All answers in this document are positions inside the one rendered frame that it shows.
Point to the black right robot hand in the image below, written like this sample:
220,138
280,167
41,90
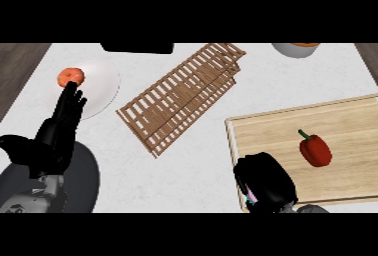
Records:
265,181

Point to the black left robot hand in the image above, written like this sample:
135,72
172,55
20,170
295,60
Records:
56,143

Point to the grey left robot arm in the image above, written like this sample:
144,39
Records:
29,202

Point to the dark grey round tray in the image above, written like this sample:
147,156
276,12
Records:
84,180

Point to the brown wooden tiered shelf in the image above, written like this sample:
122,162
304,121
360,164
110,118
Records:
178,98

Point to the red bell pepper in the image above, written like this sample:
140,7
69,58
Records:
316,151

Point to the pale wooden cutting board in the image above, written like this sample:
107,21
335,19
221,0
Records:
285,133

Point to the white round plate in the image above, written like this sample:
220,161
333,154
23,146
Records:
100,86

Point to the black appliance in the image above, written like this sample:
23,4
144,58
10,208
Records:
137,47

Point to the grey bowl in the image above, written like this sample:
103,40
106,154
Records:
293,51

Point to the orange food in bowl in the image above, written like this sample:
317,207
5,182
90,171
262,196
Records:
304,44

